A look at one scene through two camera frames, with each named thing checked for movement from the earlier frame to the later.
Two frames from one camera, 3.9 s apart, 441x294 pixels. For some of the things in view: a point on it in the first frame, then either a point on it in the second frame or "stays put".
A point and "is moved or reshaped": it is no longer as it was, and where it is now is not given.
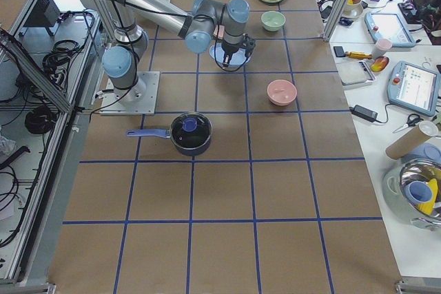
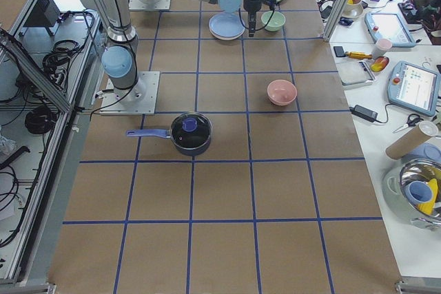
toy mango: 380,64 stays put
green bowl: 273,21 stays put
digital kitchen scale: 355,74 stays put
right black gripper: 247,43 → 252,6
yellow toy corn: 428,206 stays put
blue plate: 238,58 is moved or reshaped
